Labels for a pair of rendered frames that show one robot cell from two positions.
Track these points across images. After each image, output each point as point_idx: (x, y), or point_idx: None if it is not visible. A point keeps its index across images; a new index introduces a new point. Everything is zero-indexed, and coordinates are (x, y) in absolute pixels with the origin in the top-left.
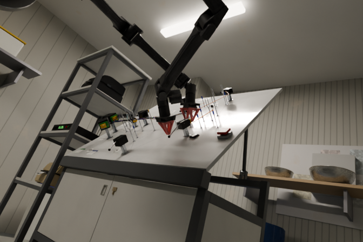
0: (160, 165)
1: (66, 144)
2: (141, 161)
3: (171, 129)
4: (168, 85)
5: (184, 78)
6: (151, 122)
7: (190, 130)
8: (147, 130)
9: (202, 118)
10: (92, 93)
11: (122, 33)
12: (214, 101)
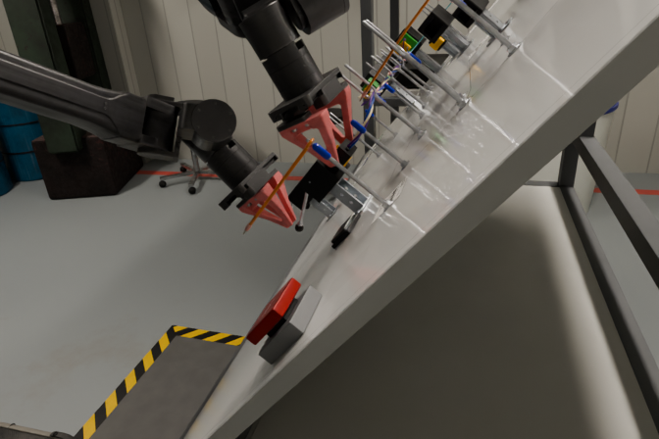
0: (235, 352)
1: (367, 125)
2: (280, 287)
3: (282, 212)
4: (115, 140)
5: (225, 5)
6: (478, 35)
7: (391, 172)
8: (430, 94)
9: (491, 58)
10: None
11: None
12: (427, 0)
